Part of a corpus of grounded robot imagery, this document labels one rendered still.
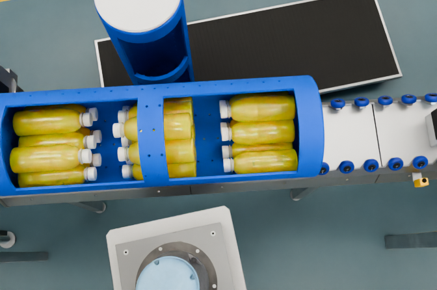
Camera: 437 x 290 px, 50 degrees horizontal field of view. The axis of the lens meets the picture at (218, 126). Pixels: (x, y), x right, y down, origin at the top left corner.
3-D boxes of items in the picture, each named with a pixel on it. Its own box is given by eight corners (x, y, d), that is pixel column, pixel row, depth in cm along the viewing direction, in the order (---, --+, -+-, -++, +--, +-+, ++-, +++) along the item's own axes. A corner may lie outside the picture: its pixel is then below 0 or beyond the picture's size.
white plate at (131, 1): (75, -8, 149) (76, -6, 150) (134, 48, 144) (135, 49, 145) (138, -62, 154) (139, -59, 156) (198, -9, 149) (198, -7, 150)
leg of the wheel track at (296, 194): (302, 200, 235) (331, 181, 174) (290, 201, 235) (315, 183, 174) (300, 188, 236) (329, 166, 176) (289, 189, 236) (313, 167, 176)
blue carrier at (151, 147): (309, 185, 141) (331, 162, 114) (17, 203, 140) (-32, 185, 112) (298, 97, 150) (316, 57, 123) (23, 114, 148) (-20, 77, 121)
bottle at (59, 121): (11, 110, 127) (80, 106, 127) (22, 111, 134) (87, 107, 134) (13, 136, 127) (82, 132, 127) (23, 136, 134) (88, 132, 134)
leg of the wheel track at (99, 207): (105, 212, 233) (66, 198, 173) (93, 213, 233) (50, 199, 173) (105, 201, 235) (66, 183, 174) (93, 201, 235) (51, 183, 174)
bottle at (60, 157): (15, 179, 127) (84, 174, 127) (6, 161, 122) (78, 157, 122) (22, 159, 132) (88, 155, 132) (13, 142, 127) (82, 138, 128)
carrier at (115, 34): (126, 87, 235) (166, 125, 230) (75, -6, 150) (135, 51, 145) (167, 50, 240) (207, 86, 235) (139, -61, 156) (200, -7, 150)
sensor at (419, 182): (423, 186, 147) (430, 184, 142) (413, 187, 147) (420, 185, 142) (419, 162, 149) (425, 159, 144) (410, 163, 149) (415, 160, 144)
